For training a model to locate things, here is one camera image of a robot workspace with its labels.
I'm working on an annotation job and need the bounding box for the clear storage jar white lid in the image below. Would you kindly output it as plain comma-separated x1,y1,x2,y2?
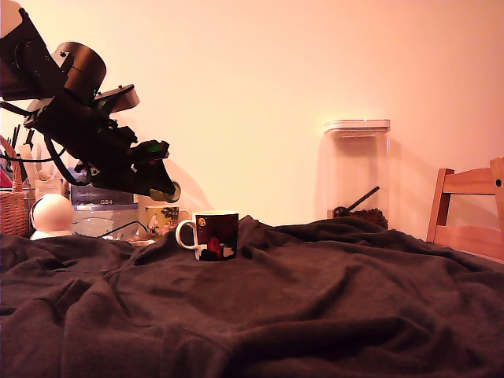
322,119,392,231

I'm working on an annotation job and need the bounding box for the thin black camera cable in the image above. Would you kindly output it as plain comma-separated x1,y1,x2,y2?
97,220,151,239

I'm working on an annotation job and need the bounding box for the large clear water bottle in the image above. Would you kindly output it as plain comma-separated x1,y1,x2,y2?
70,183,141,239

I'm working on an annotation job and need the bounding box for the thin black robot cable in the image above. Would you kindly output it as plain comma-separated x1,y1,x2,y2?
0,151,68,164

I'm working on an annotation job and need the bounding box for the wicker basket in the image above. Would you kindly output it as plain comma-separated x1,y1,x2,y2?
0,135,33,238

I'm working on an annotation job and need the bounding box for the small white round camera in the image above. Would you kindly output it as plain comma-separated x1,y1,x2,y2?
29,193,76,241

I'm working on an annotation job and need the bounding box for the coffee beans heap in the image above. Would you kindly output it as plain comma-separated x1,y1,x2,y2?
348,207,390,231

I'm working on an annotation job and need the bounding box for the wooden chair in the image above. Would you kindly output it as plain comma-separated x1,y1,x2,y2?
426,157,504,263

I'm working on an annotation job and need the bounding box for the dark mug with white handle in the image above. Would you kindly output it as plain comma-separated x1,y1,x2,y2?
175,210,240,261

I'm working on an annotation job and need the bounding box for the black scoop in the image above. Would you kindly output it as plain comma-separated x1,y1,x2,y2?
332,186,382,219

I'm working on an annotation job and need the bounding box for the green coffee capsule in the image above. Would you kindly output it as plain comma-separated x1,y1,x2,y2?
148,180,183,204

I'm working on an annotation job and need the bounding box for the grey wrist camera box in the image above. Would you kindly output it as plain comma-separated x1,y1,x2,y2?
96,83,141,116

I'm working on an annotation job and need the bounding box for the dark brown cloth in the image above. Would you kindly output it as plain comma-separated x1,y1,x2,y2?
0,215,504,378

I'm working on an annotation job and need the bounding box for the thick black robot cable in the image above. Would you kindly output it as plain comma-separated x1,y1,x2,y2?
43,134,93,187

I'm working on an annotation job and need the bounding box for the white bottle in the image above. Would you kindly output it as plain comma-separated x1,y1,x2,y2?
34,177,66,200

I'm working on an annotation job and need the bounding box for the yellow green cartoon mug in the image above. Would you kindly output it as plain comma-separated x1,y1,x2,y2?
144,204,191,241

